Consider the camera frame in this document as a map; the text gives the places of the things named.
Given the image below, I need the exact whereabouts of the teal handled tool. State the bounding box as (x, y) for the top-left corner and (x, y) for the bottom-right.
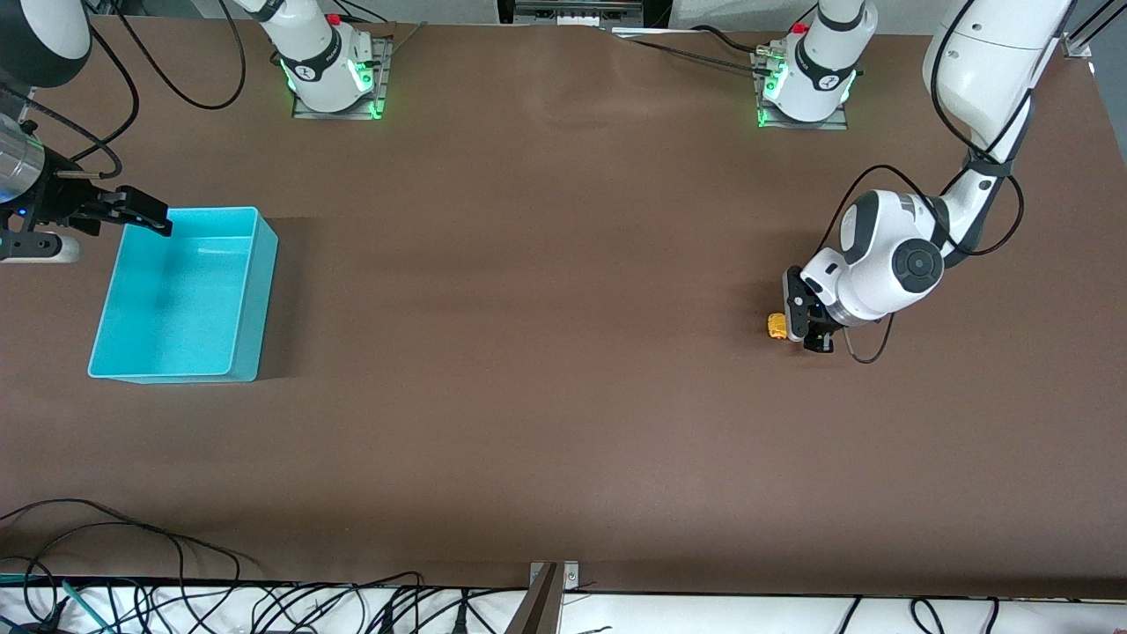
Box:
(60, 579), (115, 634)

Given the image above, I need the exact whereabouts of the cyan plastic bin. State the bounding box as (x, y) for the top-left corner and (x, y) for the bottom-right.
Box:
(87, 206), (280, 385)

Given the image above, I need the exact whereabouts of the aluminium frame profile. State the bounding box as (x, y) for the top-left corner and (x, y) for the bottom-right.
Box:
(1060, 0), (1127, 62)

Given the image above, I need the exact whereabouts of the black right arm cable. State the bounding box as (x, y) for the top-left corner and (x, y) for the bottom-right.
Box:
(114, 0), (248, 112)
(0, 25), (140, 182)

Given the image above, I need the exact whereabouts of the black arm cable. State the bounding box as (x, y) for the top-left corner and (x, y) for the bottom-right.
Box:
(0, 25), (140, 182)
(114, 0), (248, 112)
(822, 0), (1028, 365)

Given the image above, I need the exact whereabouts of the black cable on table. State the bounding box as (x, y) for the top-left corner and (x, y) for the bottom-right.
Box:
(612, 25), (772, 73)

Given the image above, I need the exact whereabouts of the silver metal bracket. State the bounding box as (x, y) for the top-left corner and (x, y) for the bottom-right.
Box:
(529, 561), (582, 593)

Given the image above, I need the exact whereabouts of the brown table cover mat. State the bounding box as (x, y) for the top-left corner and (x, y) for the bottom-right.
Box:
(0, 16), (1127, 601)

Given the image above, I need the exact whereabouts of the dark grey metal bar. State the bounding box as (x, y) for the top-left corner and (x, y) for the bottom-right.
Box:
(505, 564), (564, 634)

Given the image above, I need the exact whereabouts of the long black loose cable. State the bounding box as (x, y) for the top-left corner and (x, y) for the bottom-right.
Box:
(0, 498), (188, 634)
(0, 521), (244, 634)

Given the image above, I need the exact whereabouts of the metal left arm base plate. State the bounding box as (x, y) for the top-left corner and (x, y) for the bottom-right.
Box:
(755, 48), (851, 131)

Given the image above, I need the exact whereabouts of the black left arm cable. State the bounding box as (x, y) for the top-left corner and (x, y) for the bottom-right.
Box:
(822, 0), (1028, 365)

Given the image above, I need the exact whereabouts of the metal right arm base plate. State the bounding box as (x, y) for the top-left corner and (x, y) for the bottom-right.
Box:
(291, 35), (391, 121)

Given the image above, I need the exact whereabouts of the black metal frame stand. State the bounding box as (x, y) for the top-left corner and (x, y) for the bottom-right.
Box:
(497, 0), (672, 30)

